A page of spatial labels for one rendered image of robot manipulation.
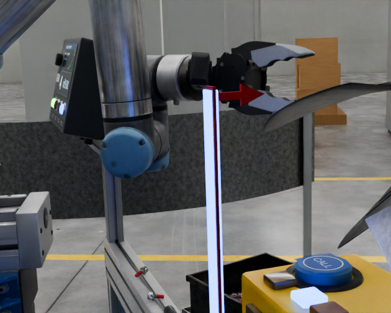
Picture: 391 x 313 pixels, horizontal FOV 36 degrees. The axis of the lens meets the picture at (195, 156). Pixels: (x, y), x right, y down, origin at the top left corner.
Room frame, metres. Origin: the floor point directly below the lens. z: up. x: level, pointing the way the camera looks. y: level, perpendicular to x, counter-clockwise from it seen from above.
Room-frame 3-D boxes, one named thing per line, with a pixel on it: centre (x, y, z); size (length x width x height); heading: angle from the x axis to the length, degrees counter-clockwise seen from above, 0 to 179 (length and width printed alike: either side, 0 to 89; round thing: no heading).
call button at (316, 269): (0.41, -0.09, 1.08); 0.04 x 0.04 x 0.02
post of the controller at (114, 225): (1.14, 0.16, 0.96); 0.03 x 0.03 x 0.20; 19
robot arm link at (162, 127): (1.01, 0.08, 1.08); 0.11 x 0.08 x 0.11; 174
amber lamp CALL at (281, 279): (0.39, -0.06, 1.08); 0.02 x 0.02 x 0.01; 19
